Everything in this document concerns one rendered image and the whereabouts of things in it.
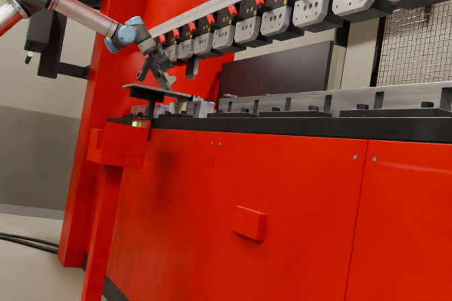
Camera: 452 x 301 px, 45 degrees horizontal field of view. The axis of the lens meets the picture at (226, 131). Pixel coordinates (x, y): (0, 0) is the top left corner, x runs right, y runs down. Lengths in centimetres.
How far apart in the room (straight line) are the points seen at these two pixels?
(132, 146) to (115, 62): 136
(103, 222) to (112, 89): 136
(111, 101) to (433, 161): 249
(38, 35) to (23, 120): 172
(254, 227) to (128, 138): 72
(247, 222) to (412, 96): 55
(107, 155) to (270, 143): 71
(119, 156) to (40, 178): 306
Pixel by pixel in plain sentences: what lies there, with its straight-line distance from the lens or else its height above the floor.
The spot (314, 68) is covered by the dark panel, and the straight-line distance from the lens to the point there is 255.
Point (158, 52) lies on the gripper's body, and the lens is 247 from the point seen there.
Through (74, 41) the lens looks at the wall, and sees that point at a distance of 507.
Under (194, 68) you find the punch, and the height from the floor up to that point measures 112.
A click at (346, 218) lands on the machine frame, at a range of 117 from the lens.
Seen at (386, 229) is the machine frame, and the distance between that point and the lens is 108.
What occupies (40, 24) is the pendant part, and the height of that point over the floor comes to 134.
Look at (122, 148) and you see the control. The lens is 198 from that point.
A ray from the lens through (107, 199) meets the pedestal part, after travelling 206.
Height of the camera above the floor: 74
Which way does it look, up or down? 3 degrees up
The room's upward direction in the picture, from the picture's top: 9 degrees clockwise
